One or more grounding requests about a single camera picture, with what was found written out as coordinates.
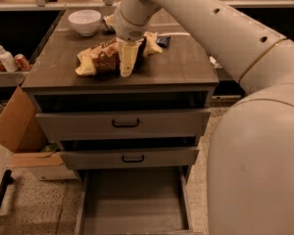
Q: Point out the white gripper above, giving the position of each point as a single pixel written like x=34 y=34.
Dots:
x=129 y=27

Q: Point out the white pump bottle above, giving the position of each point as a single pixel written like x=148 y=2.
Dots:
x=7 y=60

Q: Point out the brown chip bag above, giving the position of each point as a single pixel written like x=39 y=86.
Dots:
x=104 y=57

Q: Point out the drawer with handle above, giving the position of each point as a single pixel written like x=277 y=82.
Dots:
x=128 y=158
x=124 y=125

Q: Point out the grey drawer cabinet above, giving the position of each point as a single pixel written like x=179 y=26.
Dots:
x=180 y=78

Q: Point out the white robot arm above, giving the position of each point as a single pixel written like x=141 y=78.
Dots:
x=250 y=168

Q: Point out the white ceramic bowl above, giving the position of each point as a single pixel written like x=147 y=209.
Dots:
x=85 y=22

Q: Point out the middle drawer with handle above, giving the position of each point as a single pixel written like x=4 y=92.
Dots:
x=128 y=158

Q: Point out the dark blue snack bar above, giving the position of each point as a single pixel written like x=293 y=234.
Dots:
x=163 y=41

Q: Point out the top drawer with handle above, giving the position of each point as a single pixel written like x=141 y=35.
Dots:
x=124 y=125

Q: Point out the cardboard box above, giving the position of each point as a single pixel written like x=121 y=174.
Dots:
x=21 y=134

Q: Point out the open bottom drawer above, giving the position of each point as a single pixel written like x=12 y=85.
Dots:
x=134 y=201

